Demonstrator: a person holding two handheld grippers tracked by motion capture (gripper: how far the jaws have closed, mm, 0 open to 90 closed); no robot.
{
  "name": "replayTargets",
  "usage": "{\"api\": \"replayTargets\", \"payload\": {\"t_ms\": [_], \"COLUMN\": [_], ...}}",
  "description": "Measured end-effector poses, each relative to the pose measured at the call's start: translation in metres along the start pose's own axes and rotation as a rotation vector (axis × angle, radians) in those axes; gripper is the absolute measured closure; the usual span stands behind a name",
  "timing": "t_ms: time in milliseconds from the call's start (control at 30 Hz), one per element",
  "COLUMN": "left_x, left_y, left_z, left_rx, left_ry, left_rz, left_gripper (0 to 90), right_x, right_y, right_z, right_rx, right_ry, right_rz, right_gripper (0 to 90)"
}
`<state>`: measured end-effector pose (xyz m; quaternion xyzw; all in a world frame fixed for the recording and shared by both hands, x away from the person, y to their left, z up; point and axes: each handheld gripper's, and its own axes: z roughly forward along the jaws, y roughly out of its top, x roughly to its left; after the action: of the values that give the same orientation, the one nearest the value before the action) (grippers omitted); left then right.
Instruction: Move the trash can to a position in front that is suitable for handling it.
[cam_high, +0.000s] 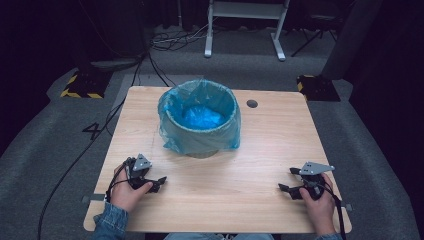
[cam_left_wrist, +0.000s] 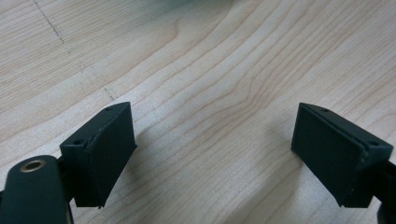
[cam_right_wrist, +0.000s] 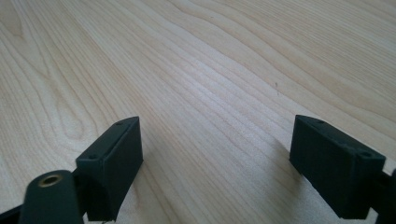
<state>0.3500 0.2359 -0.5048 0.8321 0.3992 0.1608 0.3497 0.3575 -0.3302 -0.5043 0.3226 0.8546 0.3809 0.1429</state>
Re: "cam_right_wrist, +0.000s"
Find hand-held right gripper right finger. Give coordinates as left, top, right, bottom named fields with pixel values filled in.
left=289, top=114, right=387, bottom=220

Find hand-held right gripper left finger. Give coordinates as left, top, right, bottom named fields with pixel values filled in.
left=75, top=116, right=145, bottom=222

